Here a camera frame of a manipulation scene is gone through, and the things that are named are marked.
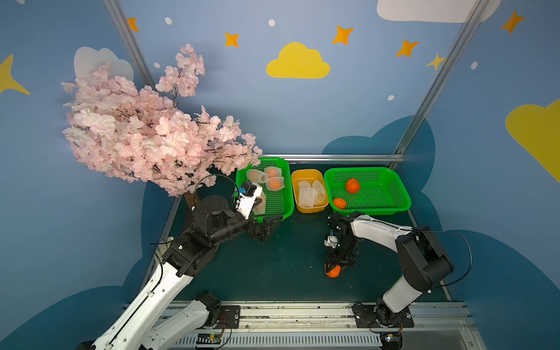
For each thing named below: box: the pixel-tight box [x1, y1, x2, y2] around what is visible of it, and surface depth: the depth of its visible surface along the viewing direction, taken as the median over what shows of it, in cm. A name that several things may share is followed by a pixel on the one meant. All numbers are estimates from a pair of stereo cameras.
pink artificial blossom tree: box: [61, 43, 263, 207], surface depth 61 cm
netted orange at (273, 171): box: [263, 166, 283, 178], surface depth 113 cm
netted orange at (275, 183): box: [265, 176, 286, 192], surface depth 109 cm
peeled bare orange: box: [345, 177, 361, 194], surface depth 109 cm
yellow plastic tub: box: [290, 168, 330, 215], surface depth 103 cm
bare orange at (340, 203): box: [333, 197, 348, 210], surface depth 100 cm
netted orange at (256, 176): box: [245, 169, 270, 184], surface depth 110 cm
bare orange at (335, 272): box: [326, 265, 341, 278], surface depth 82 cm
